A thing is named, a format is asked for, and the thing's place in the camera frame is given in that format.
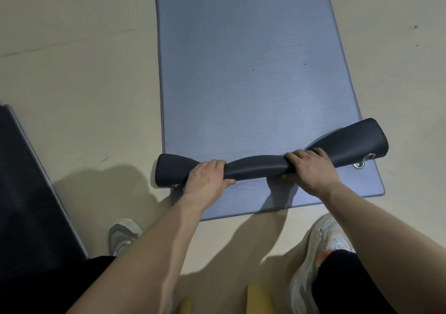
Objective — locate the person's left hand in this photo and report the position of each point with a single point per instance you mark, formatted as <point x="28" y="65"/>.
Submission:
<point x="204" y="183"/>

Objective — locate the person's right hand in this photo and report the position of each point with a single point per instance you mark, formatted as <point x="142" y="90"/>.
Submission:
<point x="313" y="172"/>

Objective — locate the person's left thumb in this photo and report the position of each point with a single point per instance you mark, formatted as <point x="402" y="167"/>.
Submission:
<point x="228" y="183"/>

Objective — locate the person's right thumb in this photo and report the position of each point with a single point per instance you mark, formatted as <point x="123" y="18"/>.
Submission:
<point x="287" y="177"/>

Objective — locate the blue yoga mat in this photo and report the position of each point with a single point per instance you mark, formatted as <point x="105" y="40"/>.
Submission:
<point x="251" y="63"/>

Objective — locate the person's right forearm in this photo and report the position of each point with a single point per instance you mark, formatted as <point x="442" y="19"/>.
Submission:
<point x="386" y="240"/>

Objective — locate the person's left forearm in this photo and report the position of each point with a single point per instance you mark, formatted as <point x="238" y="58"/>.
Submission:
<point x="146" y="254"/>

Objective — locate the person's white orange right shoe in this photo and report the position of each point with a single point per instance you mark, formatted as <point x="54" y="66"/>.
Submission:
<point x="313" y="254"/>

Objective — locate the person's white left shoe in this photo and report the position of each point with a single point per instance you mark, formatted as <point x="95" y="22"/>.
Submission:
<point x="123" y="235"/>

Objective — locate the yellow object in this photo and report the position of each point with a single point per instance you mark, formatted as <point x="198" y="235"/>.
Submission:
<point x="259" y="299"/>

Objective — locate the person's right leg black trousers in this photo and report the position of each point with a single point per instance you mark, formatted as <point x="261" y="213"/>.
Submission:
<point x="345" y="286"/>

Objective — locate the person's leg black trousers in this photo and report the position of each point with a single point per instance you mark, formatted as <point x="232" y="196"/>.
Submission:
<point x="52" y="289"/>
<point x="345" y="286"/>

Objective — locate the black floor mat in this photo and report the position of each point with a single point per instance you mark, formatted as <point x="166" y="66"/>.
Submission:
<point x="31" y="198"/>

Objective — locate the person's left leg black trousers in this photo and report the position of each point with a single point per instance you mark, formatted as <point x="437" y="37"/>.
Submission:
<point x="52" y="289"/>

